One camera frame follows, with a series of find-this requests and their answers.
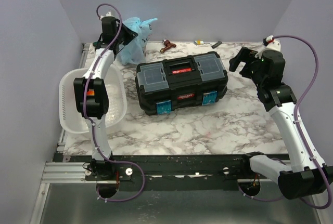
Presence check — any light blue plastic bag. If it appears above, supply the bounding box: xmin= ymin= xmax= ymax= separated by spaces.
xmin=117 ymin=17 xmax=158 ymax=65

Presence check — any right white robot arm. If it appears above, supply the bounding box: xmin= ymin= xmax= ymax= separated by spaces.
xmin=229 ymin=47 xmax=332 ymax=200

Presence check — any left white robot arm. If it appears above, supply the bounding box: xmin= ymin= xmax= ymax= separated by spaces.
xmin=73 ymin=16 xmax=137 ymax=180

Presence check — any red fake pear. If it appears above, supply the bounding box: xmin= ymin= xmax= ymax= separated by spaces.
xmin=87 ymin=89 xmax=95 ymax=96

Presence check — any small black clip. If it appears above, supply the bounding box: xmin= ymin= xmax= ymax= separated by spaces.
xmin=211 ymin=41 xmax=222 ymax=49

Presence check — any yellow white small connector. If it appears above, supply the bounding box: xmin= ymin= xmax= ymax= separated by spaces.
xmin=194 ymin=40 xmax=204 ymax=45

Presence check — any brown faucet tap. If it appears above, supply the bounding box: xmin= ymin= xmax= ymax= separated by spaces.
xmin=160 ymin=39 xmax=176 ymax=54

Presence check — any black plastic toolbox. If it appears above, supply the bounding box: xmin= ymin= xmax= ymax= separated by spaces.
xmin=135 ymin=51 xmax=228 ymax=115

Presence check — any white plastic basket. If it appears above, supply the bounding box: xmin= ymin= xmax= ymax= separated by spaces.
xmin=59 ymin=65 xmax=127 ymax=135

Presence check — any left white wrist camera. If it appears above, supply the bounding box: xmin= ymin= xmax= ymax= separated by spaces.
xmin=99 ymin=11 xmax=113 ymax=20

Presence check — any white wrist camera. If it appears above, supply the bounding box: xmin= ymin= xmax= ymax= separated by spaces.
xmin=263 ymin=35 xmax=281 ymax=52
xmin=99 ymin=11 xmax=113 ymax=20

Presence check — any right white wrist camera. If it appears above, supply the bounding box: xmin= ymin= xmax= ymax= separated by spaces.
xmin=263 ymin=35 xmax=281 ymax=52

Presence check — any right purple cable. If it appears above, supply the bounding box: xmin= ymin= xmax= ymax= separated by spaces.
xmin=238 ymin=34 xmax=333 ymax=209

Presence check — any purple cable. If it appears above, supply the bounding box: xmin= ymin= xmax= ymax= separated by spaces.
xmin=82 ymin=3 xmax=146 ymax=204
xmin=238 ymin=34 xmax=333 ymax=209

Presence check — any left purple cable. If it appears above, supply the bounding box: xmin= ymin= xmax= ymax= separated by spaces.
xmin=82 ymin=3 xmax=146 ymax=204

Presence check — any aluminium frame profile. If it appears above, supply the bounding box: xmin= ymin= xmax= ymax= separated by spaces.
xmin=41 ymin=162 xmax=85 ymax=183

